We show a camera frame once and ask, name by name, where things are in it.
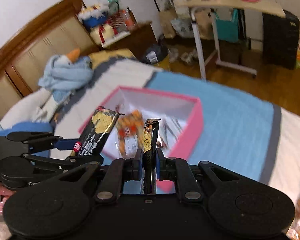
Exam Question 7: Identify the black cracker packet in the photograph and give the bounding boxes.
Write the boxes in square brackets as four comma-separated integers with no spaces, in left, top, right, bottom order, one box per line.
[140,119,163,195]
[70,106,120,159]

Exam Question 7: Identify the pink cardboard box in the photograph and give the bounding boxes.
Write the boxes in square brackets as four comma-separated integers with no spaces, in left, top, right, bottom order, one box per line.
[77,85,204,193]

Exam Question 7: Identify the teal tote bag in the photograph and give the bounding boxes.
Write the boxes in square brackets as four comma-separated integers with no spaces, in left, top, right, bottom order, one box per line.
[214,9,240,43]

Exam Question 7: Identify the wooden nightstand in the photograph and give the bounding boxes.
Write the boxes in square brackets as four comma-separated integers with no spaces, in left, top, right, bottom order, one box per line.
[100,21,160,60]

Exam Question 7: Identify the brown paper bag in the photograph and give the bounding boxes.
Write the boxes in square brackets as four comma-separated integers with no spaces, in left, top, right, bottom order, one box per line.
[159,10,178,39]

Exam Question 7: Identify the wooden headboard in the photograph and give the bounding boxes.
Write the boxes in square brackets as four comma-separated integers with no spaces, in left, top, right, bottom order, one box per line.
[0,0,100,120]

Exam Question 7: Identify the black suitcase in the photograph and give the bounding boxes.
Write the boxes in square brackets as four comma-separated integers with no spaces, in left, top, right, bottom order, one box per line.
[262,9,300,70]

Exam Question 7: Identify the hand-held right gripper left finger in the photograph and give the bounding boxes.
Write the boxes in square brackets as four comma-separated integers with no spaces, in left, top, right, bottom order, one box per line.
[44,149,144,204]

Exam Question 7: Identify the yellow pillow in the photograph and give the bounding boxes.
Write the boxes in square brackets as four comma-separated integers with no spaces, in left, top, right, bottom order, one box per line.
[89,49,137,68]

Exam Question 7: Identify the red gift box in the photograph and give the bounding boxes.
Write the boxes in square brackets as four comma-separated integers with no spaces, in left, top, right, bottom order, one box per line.
[107,10,137,33]

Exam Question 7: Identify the plush goose with blue scarf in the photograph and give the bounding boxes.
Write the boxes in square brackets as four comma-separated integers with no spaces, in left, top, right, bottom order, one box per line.
[37,49,94,110]

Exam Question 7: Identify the cream box with red ribbon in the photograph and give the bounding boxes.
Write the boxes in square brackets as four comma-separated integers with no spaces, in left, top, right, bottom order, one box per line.
[90,25,130,48]

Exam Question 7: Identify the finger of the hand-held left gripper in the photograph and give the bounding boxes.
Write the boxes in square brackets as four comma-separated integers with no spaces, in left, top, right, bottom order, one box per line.
[21,152,104,174]
[6,131,78,153]

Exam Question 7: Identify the wooden rolling side table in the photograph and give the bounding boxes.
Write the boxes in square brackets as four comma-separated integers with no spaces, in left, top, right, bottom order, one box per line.
[176,0,287,80]

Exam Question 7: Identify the blue white fluffy basket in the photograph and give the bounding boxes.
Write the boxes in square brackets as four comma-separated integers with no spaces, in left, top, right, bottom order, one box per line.
[77,2,110,29]

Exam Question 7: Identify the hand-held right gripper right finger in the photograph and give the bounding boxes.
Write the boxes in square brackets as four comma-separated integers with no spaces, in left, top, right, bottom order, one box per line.
[155,149,243,204]

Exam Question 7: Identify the black bag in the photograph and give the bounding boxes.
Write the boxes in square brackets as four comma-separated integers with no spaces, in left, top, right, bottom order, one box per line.
[141,44,168,64]

